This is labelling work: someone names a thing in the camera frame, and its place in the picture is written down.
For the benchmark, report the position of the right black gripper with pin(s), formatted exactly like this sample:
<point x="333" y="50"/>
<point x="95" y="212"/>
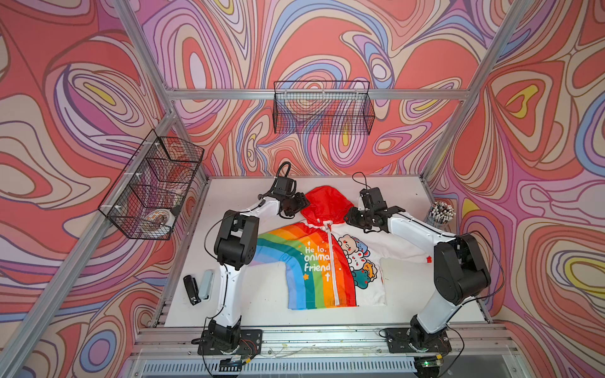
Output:
<point x="350" y="218"/>

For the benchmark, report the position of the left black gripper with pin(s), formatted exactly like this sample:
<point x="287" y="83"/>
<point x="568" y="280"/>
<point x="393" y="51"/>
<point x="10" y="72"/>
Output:
<point x="300" y="199"/>

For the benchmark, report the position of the rainbow red white kids jacket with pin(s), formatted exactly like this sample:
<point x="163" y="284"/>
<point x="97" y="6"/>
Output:
<point x="328" y="263"/>

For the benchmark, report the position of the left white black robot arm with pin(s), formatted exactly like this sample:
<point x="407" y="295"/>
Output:
<point x="235" y="247"/>

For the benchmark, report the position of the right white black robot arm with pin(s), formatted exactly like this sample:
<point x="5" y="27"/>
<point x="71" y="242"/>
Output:
<point x="459" y="269"/>

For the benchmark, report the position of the clear cup of pencils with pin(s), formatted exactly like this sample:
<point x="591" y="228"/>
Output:
<point x="439" y="214"/>

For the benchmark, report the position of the grey rectangular case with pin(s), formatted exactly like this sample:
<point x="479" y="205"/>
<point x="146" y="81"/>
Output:
<point x="206" y="285"/>

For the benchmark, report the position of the black stapler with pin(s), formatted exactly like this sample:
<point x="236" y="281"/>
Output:
<point x="191" y="289"/>

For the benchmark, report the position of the black wire basket back wall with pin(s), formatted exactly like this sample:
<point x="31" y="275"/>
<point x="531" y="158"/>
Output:
<point x="323" y="107"/>

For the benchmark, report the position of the black wire basket wall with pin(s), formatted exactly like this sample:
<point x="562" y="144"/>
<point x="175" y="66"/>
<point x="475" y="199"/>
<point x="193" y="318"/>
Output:
<point x="323" y="107"/>
<point x="158" y="176"/>

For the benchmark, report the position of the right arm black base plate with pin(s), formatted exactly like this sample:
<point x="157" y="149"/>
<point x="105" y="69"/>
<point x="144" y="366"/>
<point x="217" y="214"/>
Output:
<point x="413" y="340"/>

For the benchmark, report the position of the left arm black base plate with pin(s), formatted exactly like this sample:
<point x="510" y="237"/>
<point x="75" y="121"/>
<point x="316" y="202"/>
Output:
<point x="246" y="343"/>

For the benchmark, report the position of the black wire basket left wall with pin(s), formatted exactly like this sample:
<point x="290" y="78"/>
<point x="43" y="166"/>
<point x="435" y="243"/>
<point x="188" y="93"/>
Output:
<point x="158" y="176"/>

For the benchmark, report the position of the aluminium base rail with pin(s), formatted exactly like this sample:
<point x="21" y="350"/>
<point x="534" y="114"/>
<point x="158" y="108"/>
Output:
<point x="361" y="350"/>

